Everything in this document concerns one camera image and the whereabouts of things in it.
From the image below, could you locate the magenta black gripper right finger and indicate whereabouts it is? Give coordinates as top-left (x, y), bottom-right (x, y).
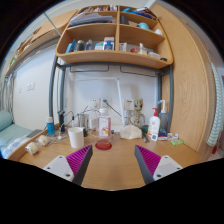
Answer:
top-left (134, 145), bottom-right (161, 184)

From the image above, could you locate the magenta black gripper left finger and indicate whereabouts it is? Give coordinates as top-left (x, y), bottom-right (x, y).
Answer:
top-left (66, 145), bottom-right (93, 185)

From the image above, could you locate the clear plastic water jug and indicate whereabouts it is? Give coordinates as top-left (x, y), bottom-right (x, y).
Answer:
top-left (97, 108), bottom-right (111, 143)

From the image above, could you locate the white paper cup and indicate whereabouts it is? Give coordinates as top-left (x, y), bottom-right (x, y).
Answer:
top-left (68, 127), bottom-right (84, 148)

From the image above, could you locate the dark red round coaster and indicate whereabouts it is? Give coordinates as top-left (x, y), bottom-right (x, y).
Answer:
top-left (95, 142), bottom-right (112, 150)

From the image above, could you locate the green small package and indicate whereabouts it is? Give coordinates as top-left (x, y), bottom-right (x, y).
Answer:
top-left (171, 139), bottom-right (183, 146)

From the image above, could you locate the white crumpled bag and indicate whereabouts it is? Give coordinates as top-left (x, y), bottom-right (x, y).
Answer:
top-left (120, 125), bottom-right (142, 140)

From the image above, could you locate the white lotion pump bottle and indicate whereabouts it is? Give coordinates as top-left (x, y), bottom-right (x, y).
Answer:
top-left (148, 108), bottom-right (160, 141)

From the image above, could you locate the white round roll far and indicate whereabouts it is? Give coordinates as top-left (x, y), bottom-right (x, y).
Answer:
top-left (38, 135), bottom-right (49, 146)

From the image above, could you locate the white round roll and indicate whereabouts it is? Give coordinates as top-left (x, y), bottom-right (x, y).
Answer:
top-left (38, 135), bottom-right (49, 146)
top-left (26, 142), bottom-right (40, 155)

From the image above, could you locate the blue spray can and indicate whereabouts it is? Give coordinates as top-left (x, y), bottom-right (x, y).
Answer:
top-left (46, 117), bottom-right (55, 136)

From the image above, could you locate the clear spray bottle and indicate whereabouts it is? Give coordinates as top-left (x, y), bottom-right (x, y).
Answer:
top-left (158, 99), bottom-right (167, 131)

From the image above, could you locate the white round roll near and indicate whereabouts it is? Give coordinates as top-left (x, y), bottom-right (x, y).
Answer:
top-left (26, 142), bottom-right (40, 155)

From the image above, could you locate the black electric shaver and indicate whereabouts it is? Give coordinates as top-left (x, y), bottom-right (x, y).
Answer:
top-left (58, 110), bottom-right (65, 133)

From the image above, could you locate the black tablet on bed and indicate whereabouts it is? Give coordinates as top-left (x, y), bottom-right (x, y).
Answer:
top-left (26, 129), bottom-right (42, 138)

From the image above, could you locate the Groot figurine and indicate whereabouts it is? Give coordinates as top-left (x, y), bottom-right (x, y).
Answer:
top-left (130, 98), bottom-right (145, 127)

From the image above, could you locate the striped hanging towel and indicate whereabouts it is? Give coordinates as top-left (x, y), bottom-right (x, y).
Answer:
top-left (205, 63), bottom-right (224, 148)

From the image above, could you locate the teal pillow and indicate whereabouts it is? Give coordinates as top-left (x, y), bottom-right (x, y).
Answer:
top-left (0, 110), bottom-right (12, 131)

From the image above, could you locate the white desk lamp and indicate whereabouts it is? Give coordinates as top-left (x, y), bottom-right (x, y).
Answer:
top-left (74, 77), bottom-right (123, 125)

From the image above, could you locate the grey metal bed frame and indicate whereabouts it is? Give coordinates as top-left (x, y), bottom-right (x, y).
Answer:
top-left (48, 54), bottom-right (174, 133)

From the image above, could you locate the wooden wall shelf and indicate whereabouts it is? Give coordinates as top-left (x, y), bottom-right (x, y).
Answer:
top-left (55, 5), bottom-right (173, 69)

